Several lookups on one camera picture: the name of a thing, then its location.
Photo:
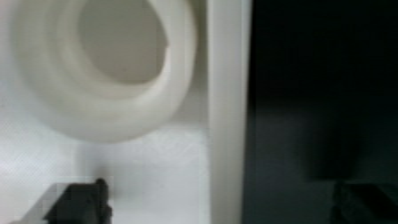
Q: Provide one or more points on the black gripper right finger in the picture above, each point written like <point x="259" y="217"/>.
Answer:
<point x="365" y="204"/>

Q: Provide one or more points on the white square tabletop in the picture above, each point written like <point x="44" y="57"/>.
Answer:
<point x="124" y="97"/>

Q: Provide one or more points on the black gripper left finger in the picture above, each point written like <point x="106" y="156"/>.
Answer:
<point x="81" y="207"/>

